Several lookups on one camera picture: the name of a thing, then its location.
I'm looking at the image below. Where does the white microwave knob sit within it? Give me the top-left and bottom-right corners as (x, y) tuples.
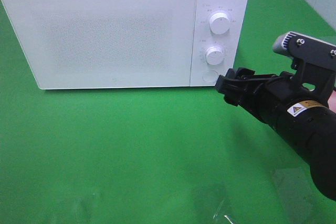
(205, 46), (225, 66)
(209, 10), (231, 35)

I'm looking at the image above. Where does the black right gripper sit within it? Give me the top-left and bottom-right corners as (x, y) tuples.
(215, 68), (331, 132)

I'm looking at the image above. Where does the lower white microwave knob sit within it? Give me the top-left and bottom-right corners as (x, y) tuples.
(205, 46), (225, 66)

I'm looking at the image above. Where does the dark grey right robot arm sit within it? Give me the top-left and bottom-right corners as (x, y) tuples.
(215, 68), (335, 200)

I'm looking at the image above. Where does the round white door button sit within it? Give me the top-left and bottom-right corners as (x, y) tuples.
(203, 70), (218, 83)

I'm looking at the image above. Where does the upper white microwave knob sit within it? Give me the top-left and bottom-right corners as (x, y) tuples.
(209, 10), (231, 35)

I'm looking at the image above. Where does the white microwave door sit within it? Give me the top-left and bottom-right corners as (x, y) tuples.
(2, 0), (195, 89)

